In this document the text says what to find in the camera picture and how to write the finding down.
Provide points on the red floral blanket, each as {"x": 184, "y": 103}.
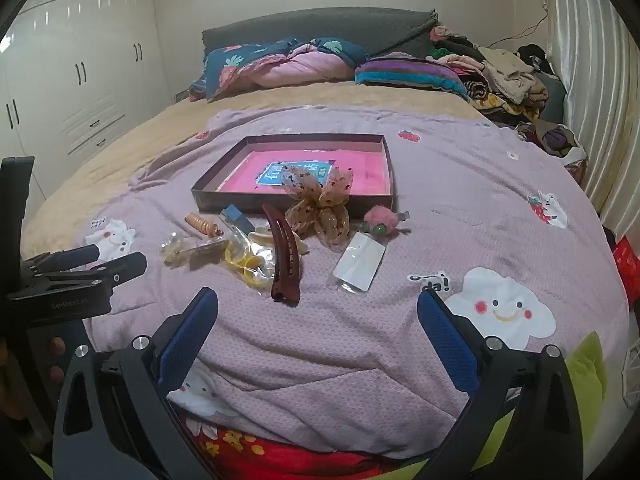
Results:
{"x": 300, "y": 455}

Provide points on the maroon long hair clip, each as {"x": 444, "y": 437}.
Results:
{"x": 286, "y": 270}

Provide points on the cream dotted hair claw clip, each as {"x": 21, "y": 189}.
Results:
{"x": 260, "y": 233}

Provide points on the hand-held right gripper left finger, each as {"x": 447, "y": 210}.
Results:
{"x": 187, "y": 340}

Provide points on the green cloth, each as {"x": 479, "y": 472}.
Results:
{"x": 595, "y": 370}

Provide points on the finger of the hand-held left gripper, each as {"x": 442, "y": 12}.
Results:
{"x": 117, "y": 271}
{"x": 70, "y": 256}

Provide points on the pink tray box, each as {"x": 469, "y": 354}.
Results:
{"x": 225, "y": 203}

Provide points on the clear plastic hair clip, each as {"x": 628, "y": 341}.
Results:
{"x": 200, "y": 250}

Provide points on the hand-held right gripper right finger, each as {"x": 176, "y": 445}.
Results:
{"x": 450, "y": 347}

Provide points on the blue and pink strawberry quilt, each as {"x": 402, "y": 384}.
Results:
{"x": 300, "y": 67}

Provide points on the brown sheer dotted hair bow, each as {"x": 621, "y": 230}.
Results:
{"x": 320, "y": 220}

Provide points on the person's left hand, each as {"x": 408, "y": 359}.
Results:
{"x": 54, "y": 346}

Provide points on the white striped curtain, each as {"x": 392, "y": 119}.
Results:
{"x": 600, "y": 85}

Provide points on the striped folded towel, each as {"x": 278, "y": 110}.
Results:
{"x": 400, "y": 72}

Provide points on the pink fluffy hair clip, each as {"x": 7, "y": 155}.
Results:
{"x": 380, "y": 217}

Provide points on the pile of clothes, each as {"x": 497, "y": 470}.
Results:
{"x": 510, "y": 75}

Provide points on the white card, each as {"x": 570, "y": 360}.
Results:
{"x": 360, "y": 260}

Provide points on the blue transparent plastic box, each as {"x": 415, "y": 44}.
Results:
{"x": 235, "y": 216}

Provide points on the white wardrobe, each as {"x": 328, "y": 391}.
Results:
{"x": 75, "y": 60}

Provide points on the grey padded headboard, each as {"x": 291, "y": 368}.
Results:
{"x": 325, "y": 22}

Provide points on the red bag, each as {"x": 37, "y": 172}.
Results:
{"x": 630, "y": 265}

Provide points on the purple cartoon print blanket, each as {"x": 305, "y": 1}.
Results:
{"x": 325, "y": 360}

